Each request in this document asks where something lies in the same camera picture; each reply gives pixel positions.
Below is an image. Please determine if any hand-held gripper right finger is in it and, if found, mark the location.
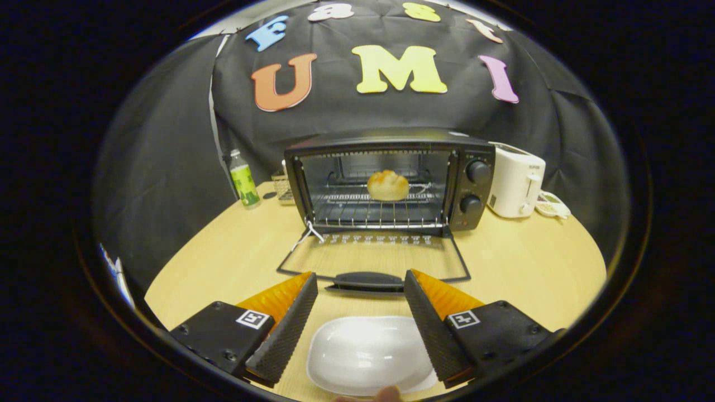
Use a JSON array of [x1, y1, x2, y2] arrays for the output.
[[403, 269, 565, 390]]

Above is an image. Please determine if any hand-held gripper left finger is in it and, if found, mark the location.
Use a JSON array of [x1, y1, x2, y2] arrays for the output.
[[168, 272, 319, 389]]

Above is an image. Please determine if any black toaster oven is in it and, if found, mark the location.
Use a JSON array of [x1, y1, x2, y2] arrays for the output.
[[277, 127, 497, 297]]

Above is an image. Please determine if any golden bread roll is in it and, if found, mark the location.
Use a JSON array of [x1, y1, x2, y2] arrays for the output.
[[367, 170, 410, 202]]

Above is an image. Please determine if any white bread toaster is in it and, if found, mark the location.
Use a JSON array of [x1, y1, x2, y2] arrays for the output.
[[487, 142, 547, 219]]

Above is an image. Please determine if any white rectangular plate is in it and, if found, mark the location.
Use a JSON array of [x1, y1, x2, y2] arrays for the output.
[[306, 316, 439, 397]]

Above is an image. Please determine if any green label plastic bottle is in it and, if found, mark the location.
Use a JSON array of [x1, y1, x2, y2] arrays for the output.
[[229, 149, 261, 210]]

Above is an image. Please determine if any black backdrop cloth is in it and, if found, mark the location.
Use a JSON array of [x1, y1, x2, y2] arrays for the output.
[[92, 0, 632, 291]]

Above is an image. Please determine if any white string tie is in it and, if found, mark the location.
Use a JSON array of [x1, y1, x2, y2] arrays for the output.
[[290, 221, 325, 252]]

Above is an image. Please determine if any small wire basket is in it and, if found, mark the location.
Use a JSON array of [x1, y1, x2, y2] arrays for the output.
[[272, 162, 296, 205]]

